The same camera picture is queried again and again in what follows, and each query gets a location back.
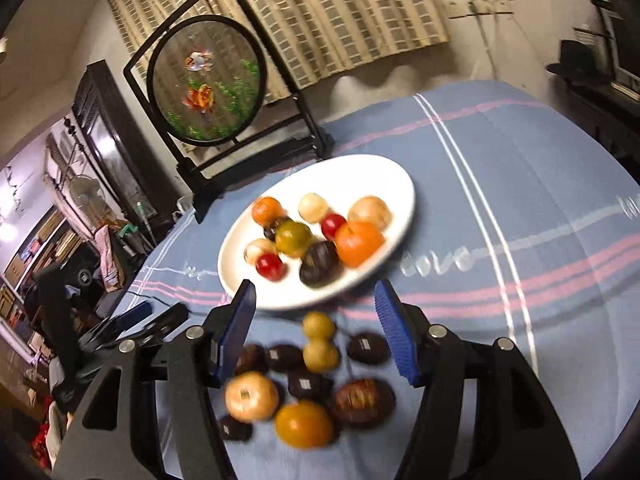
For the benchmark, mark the pink cloth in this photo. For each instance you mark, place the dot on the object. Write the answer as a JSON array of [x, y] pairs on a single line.
[[107, 255]]

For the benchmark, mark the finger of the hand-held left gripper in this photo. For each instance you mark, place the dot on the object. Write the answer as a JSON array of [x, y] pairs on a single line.
[[132, 314], [167, 320]]

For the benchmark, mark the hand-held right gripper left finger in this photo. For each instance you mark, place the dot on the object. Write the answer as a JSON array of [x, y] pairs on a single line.
[[237, 330]]

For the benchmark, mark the round painted screen black frame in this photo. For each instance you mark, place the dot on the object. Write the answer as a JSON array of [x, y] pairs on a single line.
[[205, 85]]

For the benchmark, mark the beige checkered curtain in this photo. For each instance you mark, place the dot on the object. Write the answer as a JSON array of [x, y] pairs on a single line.
[[350, 20]]

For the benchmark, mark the dark brown water chestnut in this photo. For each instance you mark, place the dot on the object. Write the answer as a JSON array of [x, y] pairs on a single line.
[[367, 347], [306, 385], [235, 427], [362, 402], [252, 358], [272, 230], [285, 357]]

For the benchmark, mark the wooden shelf with boxes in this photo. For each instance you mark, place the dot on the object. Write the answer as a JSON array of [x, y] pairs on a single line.
[[40, 240]]

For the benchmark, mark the white standing fan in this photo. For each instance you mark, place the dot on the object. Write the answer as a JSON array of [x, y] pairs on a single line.
[[82, 191]]

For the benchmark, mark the red cherry tomato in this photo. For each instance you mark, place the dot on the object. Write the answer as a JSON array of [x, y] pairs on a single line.
[[332, 225], [270, 266]]

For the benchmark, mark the green plastic tool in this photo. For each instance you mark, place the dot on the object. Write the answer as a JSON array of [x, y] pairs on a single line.
[[127, 230]]

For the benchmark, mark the black hat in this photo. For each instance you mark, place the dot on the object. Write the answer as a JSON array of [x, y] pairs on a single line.
[[575, 57]]

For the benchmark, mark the large orange tangerine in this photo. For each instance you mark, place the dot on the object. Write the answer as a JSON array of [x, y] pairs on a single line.
[[359, 243]]

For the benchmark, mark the orange green kumquat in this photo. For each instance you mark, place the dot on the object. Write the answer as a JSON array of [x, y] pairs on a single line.
[[293, 238]]

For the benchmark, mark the dark wooden desk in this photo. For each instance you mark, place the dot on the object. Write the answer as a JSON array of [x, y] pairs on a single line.
[[600, 105]]

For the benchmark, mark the blue striped tablecloth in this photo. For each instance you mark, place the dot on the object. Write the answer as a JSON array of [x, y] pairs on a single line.
[[500, 185]]

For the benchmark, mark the pale tan longan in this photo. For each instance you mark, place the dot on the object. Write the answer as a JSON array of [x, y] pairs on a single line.
[[312, 206]]

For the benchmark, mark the dark wooden framed mirror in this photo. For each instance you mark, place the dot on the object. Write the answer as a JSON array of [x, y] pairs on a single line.
[[87, 95]]

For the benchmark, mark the white oval plate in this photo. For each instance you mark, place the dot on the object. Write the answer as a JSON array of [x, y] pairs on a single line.
[[390, 185]]

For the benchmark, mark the single white wall socket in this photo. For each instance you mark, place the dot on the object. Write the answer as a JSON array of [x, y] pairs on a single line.
[[457, 10]]

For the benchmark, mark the large dark water chestnut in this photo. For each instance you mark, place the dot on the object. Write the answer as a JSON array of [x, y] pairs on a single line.
[[320, 262]]

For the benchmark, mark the yellow orange kumquat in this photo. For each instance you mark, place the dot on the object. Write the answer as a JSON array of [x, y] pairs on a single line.
[[304, 425]]

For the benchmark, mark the wide white wall socket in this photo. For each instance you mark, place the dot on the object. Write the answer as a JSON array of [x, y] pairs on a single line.
[[487, 6]]

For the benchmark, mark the greenish tan longan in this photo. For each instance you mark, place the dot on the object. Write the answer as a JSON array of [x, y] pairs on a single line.
[[318, 325], [321, 355]]

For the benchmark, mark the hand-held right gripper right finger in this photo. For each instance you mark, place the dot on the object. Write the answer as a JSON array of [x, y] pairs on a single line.
[[397, 335]]

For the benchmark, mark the small orange tangerine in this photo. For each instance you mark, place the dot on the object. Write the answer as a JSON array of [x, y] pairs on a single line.
[[267, 210]]

